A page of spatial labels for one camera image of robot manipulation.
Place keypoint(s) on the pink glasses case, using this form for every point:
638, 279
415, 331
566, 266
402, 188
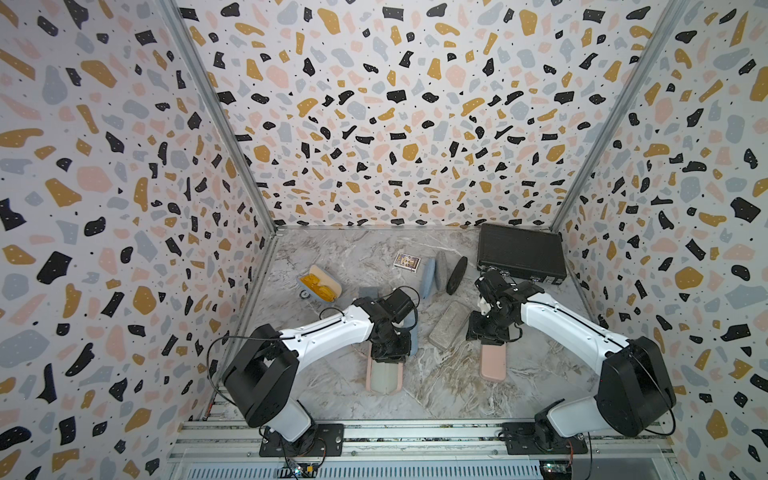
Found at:
384, 378
493, 363

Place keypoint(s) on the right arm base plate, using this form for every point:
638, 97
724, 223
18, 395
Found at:
529, 438

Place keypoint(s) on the playing card box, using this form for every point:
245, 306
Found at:
407, 262

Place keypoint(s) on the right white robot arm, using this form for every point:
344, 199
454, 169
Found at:
634, 388

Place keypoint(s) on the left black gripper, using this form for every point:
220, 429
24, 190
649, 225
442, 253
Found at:
400, 356

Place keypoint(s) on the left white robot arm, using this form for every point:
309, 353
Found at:
260, 378

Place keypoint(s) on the grey case with glasses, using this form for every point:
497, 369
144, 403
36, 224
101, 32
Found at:
442, 272

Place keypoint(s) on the blue case brown lining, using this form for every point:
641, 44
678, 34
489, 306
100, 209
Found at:
428, 278

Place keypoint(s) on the yellow sunglasses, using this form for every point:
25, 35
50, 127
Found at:
318, 287

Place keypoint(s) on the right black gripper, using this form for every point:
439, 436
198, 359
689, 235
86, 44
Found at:
477, 336

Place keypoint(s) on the case with purple glasses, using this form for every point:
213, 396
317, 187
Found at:
413, 333

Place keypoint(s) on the black briefcase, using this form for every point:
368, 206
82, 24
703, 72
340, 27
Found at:
521, 253

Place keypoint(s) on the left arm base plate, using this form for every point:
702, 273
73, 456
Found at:
320, 440

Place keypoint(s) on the grey case mint lining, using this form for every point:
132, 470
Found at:
368, 292

